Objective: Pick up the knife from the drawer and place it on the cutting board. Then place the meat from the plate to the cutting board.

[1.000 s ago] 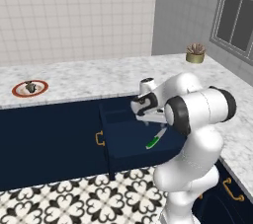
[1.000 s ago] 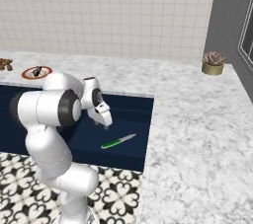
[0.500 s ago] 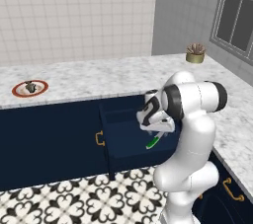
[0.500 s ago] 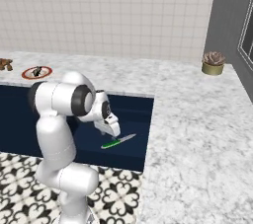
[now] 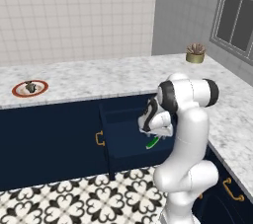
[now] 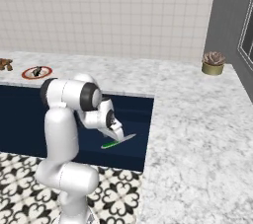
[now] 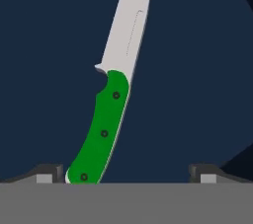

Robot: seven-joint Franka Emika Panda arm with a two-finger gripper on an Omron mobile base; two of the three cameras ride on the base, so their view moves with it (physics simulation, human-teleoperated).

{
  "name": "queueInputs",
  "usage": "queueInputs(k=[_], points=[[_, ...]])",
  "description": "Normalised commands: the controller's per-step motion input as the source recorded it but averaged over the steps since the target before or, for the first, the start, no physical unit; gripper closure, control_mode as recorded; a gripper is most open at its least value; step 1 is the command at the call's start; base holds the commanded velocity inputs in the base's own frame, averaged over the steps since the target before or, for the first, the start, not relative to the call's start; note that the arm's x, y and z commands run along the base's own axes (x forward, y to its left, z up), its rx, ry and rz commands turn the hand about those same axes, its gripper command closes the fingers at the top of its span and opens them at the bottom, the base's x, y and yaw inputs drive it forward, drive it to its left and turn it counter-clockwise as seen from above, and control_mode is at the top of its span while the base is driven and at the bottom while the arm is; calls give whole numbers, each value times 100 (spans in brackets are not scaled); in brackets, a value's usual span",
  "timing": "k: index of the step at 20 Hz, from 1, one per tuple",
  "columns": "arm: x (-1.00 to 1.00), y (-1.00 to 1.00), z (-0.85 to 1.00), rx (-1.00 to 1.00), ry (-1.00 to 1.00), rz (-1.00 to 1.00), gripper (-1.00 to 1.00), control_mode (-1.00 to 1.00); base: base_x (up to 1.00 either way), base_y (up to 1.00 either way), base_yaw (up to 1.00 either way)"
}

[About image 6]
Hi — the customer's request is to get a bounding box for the olive yellow plant pot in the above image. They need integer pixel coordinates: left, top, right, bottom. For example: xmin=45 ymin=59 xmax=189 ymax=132
xmin=201 ymin=61 xmax=225 ymax=77

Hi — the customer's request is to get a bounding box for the brown lumpy object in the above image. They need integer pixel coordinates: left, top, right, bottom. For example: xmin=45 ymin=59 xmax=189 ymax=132
xmin=0 ymin=57 xmax=15 ymax=72

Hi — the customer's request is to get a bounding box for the dark meat piece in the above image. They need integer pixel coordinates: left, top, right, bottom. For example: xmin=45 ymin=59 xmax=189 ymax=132
xmin=32 ymin=66 xmax=43 ymax=78

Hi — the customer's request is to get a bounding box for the brown succulent plant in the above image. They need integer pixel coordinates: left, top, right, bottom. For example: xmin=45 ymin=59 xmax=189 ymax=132
xmin=202 ymin=50 xmax=227 ymax=67

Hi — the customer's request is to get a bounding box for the red rimmed white plate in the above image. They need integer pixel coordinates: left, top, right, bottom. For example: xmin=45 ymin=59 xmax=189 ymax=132
xmin=21 ymin=65 xmax=53 ymax=81

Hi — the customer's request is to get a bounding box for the green handled knife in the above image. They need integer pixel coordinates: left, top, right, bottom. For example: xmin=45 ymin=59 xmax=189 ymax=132
xmin=100 ymin=132 xmax=137 ymax=150

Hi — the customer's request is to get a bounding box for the navy blue drawer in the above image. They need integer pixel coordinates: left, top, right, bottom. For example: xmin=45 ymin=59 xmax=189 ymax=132
xmin=74 ymin=128 xmax=150 ymax=174

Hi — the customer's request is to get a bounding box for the grey tall cupboard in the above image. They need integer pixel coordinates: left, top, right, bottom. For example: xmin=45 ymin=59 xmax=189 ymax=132
xmin=204 ymin=0 xmax=253 ymax=105

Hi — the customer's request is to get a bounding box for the navy blue cupboard run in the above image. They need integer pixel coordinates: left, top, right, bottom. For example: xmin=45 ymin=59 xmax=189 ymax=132
xmin=0 ymin=84 xmax=155 ymax=174

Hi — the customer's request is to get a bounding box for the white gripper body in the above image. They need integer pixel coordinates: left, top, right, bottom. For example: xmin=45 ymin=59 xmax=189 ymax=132
xmin=99 ymin=121 xmax=127 ymax=142

